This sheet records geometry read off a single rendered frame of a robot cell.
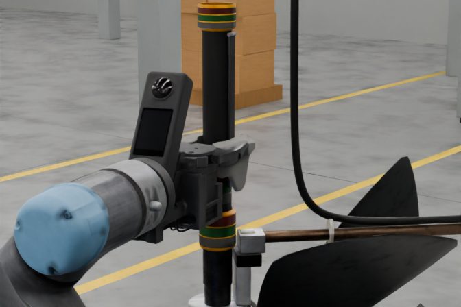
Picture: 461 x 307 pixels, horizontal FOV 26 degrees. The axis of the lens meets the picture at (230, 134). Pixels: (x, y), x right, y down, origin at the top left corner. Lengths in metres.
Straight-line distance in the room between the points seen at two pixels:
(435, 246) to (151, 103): 0.35
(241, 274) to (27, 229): 0.36
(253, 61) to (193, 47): 0.63
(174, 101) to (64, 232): 0.23
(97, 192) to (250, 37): 8.64
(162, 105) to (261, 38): 8.65
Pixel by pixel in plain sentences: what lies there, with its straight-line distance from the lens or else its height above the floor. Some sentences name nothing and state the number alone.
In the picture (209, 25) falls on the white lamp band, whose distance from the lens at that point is 1.11.
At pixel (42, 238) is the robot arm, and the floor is 1.48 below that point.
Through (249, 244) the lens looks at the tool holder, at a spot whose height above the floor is 1.38.
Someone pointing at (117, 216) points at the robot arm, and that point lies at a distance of 0.91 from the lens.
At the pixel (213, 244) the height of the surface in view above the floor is 1.38.
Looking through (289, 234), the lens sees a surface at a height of 1.39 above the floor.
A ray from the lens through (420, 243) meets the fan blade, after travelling 1.10.
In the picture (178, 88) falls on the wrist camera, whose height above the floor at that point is 1.58.
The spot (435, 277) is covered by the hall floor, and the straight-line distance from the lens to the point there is 5.16.
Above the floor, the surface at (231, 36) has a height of 1.62.
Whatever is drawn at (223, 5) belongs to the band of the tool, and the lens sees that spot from 1.11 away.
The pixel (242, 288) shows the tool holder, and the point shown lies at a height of 1.33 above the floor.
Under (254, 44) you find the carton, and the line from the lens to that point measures 9.59.
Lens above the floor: 1.75
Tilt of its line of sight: 12 degrees down
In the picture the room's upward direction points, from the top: straight up
